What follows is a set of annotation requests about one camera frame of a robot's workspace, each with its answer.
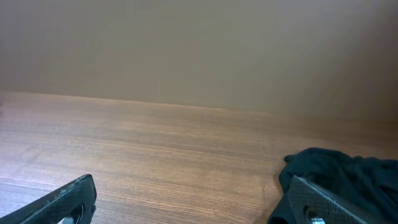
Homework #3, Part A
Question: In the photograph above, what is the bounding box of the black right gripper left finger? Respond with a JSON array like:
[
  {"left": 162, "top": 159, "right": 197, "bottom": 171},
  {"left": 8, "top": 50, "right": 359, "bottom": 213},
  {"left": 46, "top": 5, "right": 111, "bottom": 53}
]
[{"left": 1, "top": 174, "right": 97, "bottom": 224}]

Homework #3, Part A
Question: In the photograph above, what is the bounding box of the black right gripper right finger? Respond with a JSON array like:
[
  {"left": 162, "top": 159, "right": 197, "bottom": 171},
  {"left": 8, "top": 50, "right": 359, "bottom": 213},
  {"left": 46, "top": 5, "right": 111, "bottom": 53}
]
[{"left": 287, "top": 176, "right": 370, "bottom": 224}]

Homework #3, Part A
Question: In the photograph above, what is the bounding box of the black t-shirt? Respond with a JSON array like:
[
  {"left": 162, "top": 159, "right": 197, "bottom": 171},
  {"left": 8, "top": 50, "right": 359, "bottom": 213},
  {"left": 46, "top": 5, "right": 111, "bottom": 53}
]
[{"left": 267, "top": 147, "right": 397, "bottom": 223}]

